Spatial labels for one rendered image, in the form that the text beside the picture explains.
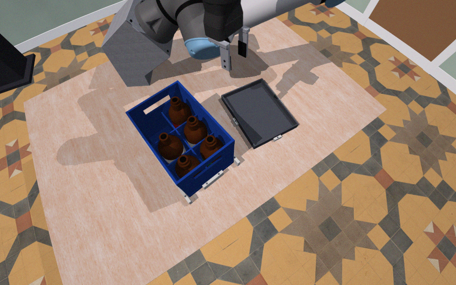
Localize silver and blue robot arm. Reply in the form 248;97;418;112
135;0;345;60

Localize brown glass bottle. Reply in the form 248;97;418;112
158;132;186;164
184;116;208;147
200;135;224;167
175;155;200;178
169;97;192;128

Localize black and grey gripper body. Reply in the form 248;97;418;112
202;0;243;42

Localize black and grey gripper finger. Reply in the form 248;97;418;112
208;37;232;71
238;25;250;58

